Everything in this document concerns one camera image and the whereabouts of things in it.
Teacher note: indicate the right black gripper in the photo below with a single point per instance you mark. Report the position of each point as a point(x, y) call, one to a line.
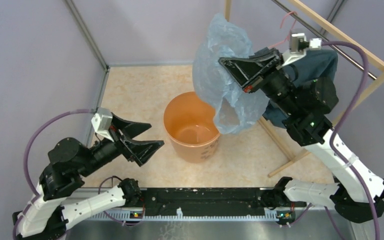
point(242, 70)

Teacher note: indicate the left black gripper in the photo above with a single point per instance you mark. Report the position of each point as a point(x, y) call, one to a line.
point(141, 150)

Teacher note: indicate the blue plastic trash bag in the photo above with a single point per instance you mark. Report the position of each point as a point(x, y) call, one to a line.
point(235, 110)

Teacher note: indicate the orange trash bin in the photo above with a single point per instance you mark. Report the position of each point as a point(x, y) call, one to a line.
point(188, 122)

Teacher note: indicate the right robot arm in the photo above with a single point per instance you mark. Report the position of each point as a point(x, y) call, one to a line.
point(300, 85)

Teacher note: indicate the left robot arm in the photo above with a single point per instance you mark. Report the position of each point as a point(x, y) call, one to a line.
point(45, 216)

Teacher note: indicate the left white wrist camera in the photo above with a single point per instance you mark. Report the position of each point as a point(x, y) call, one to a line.
point(101, 122)

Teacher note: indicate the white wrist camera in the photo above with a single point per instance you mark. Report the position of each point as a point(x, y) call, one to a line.
point(298, 46)
point(101, 122)

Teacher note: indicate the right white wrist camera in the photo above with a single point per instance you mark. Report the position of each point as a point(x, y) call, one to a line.
point(298, 46)

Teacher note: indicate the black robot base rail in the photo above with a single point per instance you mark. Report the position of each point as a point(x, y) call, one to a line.
point(217, 203)

